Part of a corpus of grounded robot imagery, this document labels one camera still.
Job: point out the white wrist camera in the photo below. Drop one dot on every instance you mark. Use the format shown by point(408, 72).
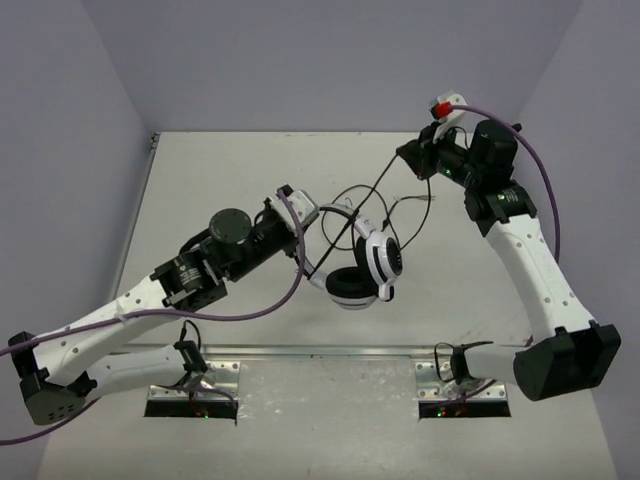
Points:
point(305, 208)
point(444, 110)

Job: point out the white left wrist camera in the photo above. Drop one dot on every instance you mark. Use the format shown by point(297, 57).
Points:
point(305, 208)

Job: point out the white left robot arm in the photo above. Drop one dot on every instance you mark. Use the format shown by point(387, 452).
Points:
point(62, 371)

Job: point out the metal base mounting plate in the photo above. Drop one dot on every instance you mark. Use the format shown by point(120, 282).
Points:
point(243, 380)

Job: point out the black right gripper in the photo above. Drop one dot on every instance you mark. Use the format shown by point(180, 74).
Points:
point(418, 155)

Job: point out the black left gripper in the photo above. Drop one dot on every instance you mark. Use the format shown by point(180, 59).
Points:
point(288, 228)

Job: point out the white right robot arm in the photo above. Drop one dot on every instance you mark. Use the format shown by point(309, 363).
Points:
point(570, 350)

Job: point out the white and black headphones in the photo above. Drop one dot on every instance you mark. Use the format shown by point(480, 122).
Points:
point(378, 265)

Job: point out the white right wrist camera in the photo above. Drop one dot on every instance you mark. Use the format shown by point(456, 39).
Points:
point(444, 110)

